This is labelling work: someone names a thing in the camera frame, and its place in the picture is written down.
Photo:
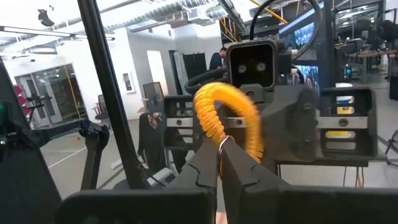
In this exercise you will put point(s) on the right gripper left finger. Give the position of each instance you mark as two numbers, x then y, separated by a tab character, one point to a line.
199	174

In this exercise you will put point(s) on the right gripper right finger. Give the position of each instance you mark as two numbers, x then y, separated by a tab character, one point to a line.
245	180

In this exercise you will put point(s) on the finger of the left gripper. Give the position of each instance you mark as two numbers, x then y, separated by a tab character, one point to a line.
289	130

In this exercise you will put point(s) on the yellow white box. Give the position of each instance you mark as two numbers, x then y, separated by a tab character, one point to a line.
344	109

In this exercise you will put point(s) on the dark printed shirt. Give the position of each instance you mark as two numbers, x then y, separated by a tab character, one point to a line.
152	143

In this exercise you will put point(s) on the wooden office desk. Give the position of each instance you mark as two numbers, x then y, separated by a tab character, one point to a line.
367	54

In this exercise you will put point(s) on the mesh office chair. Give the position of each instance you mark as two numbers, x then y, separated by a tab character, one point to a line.
153	93

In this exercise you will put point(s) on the yellow ceiling pipe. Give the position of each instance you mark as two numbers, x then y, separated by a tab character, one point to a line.
270	12

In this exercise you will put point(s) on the person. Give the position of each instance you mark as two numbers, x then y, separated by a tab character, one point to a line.
216	62

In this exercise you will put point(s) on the black jointed stand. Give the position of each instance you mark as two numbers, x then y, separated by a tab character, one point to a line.
93	133

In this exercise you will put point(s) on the dark office chair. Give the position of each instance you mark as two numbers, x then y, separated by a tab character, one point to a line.
101	107

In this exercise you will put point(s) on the glass double doors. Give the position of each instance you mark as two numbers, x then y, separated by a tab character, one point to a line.
49	93

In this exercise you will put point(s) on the red rack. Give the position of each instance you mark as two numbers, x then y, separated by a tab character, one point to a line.
19	96

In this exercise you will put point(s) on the long ceiling light strip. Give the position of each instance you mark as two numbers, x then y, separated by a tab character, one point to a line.
37	32

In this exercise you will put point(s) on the black ceiling fixture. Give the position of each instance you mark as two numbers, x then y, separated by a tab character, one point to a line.
45	18

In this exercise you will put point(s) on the wall display screen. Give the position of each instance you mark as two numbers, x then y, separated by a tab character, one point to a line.
311	77
303	34

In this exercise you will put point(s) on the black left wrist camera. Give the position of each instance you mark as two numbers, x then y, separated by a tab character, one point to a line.
252	53

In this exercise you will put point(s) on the black wall panel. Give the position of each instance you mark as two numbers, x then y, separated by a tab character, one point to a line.
194	65

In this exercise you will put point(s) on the framed wall picture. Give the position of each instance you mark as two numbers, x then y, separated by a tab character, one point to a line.
128	82

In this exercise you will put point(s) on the black rig upright post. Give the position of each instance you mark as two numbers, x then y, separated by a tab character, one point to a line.
105	77

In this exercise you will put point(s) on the silver ceiling duct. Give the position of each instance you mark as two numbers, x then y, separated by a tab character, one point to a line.
161	11

